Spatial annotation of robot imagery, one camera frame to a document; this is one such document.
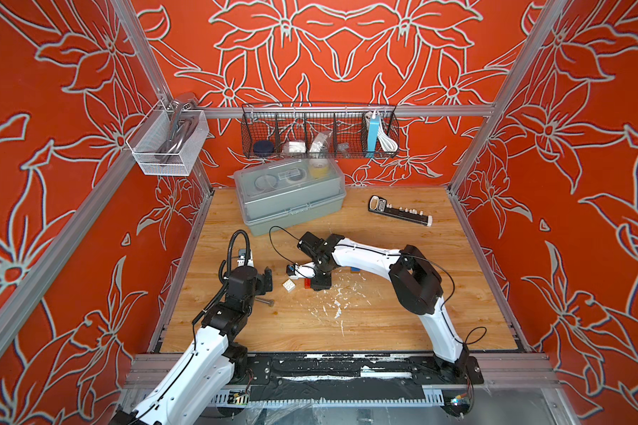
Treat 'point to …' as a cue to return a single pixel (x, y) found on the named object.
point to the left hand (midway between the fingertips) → (252, 267)
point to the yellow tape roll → (319, 168)
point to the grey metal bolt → (269, 302)
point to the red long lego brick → (307, 282)
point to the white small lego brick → (289, 285)
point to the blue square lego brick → (354, 269)
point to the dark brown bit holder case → (380, 205)
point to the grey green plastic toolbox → (276, 197)
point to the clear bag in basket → (320, 146)
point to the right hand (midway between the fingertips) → (310, 280)
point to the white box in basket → (297, 147)
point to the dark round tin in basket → (263, 148)
